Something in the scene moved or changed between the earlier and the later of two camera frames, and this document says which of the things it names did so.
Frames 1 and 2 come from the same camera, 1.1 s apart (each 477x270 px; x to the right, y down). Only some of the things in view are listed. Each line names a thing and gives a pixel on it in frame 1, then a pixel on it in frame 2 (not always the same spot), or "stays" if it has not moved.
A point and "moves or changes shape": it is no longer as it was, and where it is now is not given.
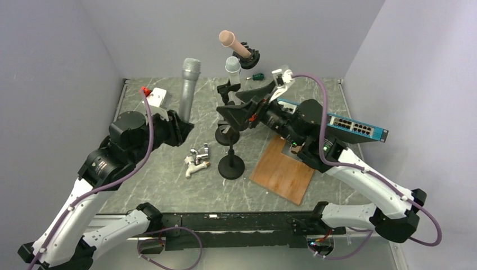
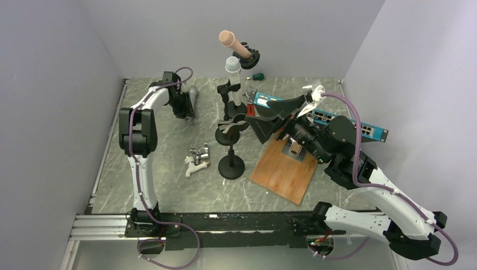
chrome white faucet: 197,161 stays
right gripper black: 238,115 -> 265,125
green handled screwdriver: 258,76 stays
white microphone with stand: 233,66 stays
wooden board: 282,174 stays
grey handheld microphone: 192,70 moves or changes shape
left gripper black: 178,130 -> 183,113
